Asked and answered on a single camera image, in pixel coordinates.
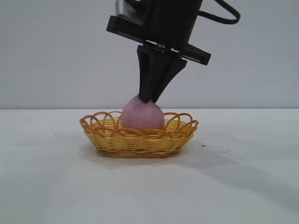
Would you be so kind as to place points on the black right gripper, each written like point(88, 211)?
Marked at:
point(168, 21)

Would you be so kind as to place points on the pink peach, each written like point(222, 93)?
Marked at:
point(142, 115)

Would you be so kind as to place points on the yellow woven wicker basket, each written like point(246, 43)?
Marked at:
point(140, 143)

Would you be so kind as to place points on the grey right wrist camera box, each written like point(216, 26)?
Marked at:
point(127, 8)

